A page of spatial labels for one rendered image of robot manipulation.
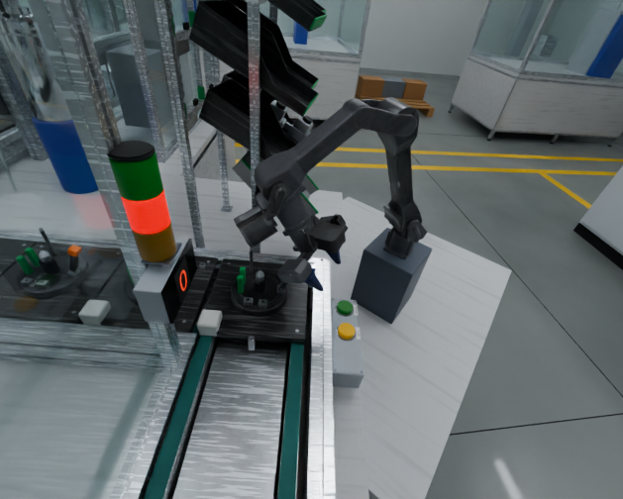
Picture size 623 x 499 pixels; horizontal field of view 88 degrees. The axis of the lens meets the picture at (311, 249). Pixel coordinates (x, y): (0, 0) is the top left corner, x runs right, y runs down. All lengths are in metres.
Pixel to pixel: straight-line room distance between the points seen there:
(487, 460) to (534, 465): 0.22
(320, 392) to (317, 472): 0.14
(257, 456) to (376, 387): 0.32
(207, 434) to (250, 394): 0.10
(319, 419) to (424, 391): 0.30
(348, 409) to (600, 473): 1.59
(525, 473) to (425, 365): 1.14
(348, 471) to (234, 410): 0.25
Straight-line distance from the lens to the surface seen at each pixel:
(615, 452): 2.33
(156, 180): 0.44
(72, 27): 0.41
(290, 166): 0.55
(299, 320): 0.77
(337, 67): 4.59
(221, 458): 0.70
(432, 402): 0.88
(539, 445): 2.10
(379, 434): 0.80
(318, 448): 0.66
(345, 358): 0.74
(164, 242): 0.48
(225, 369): 0.77
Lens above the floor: 1.58
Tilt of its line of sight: 40 degrees down
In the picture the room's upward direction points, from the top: 7 degrees clockwise
